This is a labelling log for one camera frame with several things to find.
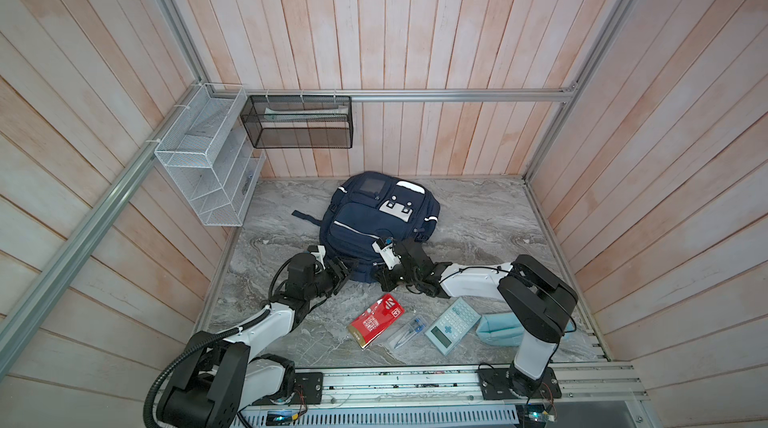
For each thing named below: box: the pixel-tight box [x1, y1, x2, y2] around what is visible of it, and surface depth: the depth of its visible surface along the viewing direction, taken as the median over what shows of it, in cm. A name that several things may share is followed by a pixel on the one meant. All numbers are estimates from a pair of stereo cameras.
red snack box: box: [347, 294, 405, 349], surface depth 85 cm
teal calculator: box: [424, 297, 482, 357], surface depth 84 cm
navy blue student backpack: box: [292, 171, 441, 282], surface depth 103 cm
